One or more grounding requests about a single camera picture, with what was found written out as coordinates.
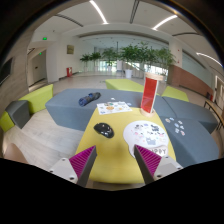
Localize wooden chair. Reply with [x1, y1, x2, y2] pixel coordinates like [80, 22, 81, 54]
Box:
[203, 98, 224, 131]

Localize group of small stickers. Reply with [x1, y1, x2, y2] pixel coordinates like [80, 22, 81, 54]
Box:
[164, 116, 187, 137]

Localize white printed round mouse pad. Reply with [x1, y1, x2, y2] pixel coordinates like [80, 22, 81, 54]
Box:
[122, 120, 169, 158]

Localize red panel wooden tower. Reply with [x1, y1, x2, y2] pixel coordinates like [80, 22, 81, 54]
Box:
[139, 72, 165, 118]

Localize brown wooden reception counter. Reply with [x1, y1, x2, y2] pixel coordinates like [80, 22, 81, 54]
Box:
[166, 64, 214, 98]

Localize row of potted green plants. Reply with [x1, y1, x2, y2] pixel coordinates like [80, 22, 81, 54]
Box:
[79, 41, 176, 79]

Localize dark folded umbrella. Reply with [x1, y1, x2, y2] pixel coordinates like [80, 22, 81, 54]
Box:
[78, 91, 102, 107]

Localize lime green upholstered seat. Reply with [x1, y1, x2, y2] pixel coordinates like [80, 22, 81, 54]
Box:
[0, 83, 54, 133]
[105, 78, 146, 93]
[161, 85, 190, 103]

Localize grey cube seat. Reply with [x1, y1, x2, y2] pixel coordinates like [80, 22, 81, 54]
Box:
[4, 99, 31, 129]

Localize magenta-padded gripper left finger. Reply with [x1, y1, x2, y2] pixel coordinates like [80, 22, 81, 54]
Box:
[48, 144, 98, 188]

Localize long grey upholstered bench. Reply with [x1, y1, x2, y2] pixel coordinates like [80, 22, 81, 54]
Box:
[45, 88, 178, 132]

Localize black computer mouse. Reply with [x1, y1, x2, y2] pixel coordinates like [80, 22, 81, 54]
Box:
[93, 122, 115, 139]

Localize group of ceiling strip lights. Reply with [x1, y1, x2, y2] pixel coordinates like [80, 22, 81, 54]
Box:
[88, 0, 223, 68]

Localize dark wall screen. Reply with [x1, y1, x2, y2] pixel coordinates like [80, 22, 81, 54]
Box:
[0, 57, 14, 86]

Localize white sticker sheet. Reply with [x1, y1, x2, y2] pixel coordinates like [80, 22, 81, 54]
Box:
[96, 101, 133, 116]

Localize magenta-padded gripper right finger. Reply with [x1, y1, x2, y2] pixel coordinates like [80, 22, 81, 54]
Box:
[133, 144, 184, 185]

